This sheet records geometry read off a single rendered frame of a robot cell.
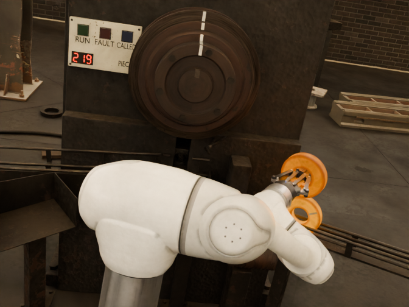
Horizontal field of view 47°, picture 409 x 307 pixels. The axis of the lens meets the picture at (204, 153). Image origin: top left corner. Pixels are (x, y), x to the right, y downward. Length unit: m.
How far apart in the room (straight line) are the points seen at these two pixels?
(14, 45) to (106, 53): 2.72
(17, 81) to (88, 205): 3.84
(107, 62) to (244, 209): 1.23
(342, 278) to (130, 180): 2.14
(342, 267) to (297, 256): 1.74
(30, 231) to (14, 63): 2.99
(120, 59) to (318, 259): 1.03
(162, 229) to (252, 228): 0.14
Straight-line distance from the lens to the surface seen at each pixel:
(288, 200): 1.37
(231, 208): 0.68
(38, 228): 1.70
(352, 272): 2.84
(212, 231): 0.68
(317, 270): 1.28
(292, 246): 1.09
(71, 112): 1.91
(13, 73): 4.57
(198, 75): 1.58
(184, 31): 1.62
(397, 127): 5.43
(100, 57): 1.82
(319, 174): 1.56
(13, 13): 4.44
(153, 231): 0.73
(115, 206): 0.74
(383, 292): 2.80
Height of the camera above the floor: 1.57
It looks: 25 degrees down
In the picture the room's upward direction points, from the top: 10 degrees clockwise
